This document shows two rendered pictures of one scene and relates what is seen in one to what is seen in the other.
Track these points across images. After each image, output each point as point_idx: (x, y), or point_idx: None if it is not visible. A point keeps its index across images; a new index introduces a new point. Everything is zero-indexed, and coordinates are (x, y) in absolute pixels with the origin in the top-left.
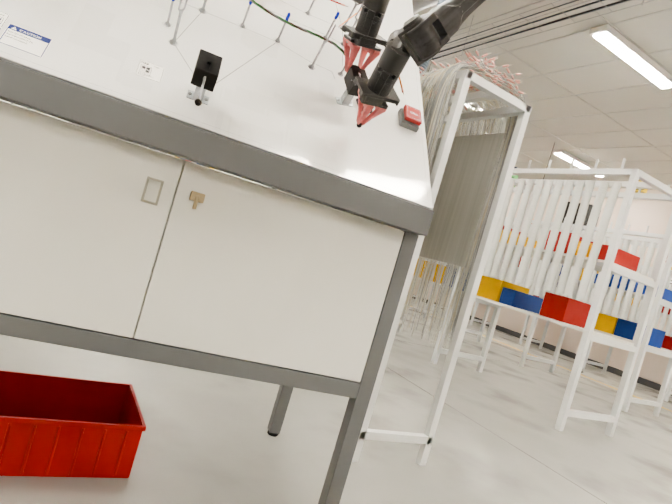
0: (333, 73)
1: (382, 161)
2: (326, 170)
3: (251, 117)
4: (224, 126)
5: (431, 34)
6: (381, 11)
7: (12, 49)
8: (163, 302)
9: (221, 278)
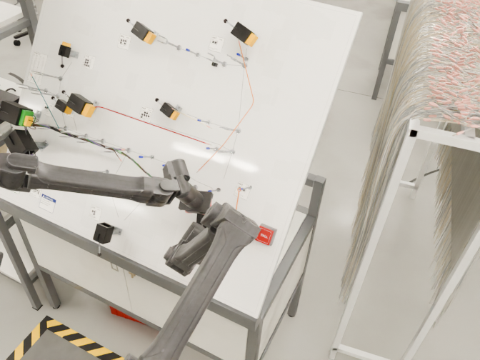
0: (213, 189)
1: (227, 275)
2: (181, 283)
3: (143, 241)
4: (127, 250)
5: (175, 269)
6: (186, 203)
7: (43, 211)
8: (137, 305)
9: (156, 305)
